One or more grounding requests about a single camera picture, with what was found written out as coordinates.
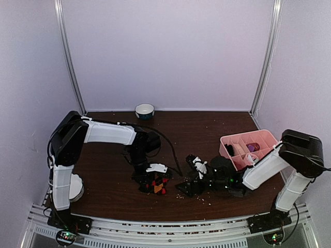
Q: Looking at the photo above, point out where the white pink rolled sock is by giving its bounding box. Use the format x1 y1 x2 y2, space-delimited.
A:
243 153 259 166

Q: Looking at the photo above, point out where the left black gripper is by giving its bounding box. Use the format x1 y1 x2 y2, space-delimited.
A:
128 146 154 192

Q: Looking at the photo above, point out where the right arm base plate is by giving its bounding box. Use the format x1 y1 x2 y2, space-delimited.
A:
247 213 292 234

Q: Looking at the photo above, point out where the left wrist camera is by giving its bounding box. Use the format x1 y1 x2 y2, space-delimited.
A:
146 163 168 173

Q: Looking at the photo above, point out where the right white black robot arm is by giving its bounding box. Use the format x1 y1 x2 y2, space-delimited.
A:
176 129 328 228

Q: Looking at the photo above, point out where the white scalloped bowl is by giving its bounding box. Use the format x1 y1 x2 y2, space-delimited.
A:
69 174 84 203

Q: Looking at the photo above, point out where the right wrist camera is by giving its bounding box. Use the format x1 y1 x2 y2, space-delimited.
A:
193 157 207 180

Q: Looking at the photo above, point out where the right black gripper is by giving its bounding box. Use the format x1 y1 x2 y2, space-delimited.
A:
175 170 230 198

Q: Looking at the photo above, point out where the beige rolled sock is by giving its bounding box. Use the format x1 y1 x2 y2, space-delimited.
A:
233 144 246 156

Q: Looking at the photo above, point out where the black rolled sock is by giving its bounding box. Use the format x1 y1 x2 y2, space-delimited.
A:
224 144 235 157

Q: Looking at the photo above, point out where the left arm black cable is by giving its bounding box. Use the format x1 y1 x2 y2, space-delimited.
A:
124 123 183 177

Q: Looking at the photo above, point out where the teal white ceramic bowl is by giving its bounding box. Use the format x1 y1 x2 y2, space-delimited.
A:
135 103 155 120

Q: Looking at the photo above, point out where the front aluminium rail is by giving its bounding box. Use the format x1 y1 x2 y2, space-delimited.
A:
22 204 318 248

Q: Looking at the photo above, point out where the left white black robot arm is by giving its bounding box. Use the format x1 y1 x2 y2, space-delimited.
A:
47 111 173 229

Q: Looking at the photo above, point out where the maroon purple orange sock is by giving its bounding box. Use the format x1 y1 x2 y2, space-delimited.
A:
246 143 260 152

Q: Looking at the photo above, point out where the left aluminium frame post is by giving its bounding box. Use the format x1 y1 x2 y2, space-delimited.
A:
54 0 87 115

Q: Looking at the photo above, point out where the black argyle sock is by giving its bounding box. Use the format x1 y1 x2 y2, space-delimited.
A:
138 172 171 195

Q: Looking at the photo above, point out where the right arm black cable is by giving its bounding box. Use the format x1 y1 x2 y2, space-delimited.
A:
280 201 302 240

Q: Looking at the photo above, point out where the aluminium frame post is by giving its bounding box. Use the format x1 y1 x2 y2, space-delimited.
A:
250 0 283 118
54 0 87 115

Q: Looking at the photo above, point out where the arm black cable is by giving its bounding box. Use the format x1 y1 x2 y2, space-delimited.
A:
280 201 302 240
124 123 183 177

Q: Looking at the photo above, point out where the right aluminium frame post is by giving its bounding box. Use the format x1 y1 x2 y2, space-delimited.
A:
250 0 283 118

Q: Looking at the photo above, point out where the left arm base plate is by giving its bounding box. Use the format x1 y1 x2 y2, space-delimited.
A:
47 215 93 235

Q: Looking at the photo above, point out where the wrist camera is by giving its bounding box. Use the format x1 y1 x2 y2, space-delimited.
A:
146 163 168 173
193 157 207 180

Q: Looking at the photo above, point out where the pink divided organizer box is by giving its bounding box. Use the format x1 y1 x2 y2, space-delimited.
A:
219 130 277 171

